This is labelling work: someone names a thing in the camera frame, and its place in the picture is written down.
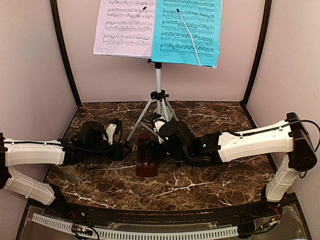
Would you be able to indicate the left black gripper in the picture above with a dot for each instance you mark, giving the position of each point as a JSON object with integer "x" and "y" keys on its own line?
{"x": 118, "y": 151}

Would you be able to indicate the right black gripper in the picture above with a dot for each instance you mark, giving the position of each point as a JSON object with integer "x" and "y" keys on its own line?
{"x": 155, "y": 154}

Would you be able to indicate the brown wooden metronome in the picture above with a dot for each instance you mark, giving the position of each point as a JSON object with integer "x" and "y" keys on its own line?
{"x": 145, "y": 166}

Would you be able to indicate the blue sheet music page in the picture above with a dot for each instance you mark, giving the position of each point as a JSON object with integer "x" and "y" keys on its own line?
{"x": 187, "y": 32}

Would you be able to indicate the purple sheet music page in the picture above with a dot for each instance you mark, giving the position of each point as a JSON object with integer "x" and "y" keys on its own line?
{"x": 125, "y": 28}

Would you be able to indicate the clear plastic metronome cover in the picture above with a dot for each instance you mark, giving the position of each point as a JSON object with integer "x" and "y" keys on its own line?
{"x": 115, "y": 169}

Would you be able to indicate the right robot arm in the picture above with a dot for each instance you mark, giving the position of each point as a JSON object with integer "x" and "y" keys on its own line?
{"x": 287, "y": 136}

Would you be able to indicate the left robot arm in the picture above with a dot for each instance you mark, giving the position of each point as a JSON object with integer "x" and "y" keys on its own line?
{"x": 93, "y": 141}

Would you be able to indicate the cream ceramic mug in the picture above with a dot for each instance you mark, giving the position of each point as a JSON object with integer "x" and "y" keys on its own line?
{"x": 74, "y": 173}

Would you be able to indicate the pale green round dish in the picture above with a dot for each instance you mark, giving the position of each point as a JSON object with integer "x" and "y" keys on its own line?
{"x": 170, "y": 113}

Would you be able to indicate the white perforated music stand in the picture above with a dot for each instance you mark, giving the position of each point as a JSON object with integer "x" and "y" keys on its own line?
{"x": 160, "y": 100}

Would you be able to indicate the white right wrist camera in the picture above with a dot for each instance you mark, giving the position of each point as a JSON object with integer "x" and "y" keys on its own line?
{"x": 157, "y": 121}

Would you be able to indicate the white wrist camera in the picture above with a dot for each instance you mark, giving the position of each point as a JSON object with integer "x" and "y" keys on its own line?
{"x": 157, "y": 121}
{"x": 110, "y": 131}

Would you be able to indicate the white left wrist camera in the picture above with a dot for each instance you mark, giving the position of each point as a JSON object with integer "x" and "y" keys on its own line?
{"x": 110, "y": 131}

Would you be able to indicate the grey slotted cable duct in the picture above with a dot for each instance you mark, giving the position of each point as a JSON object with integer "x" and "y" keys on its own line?
{"x": 119, "y": 231}

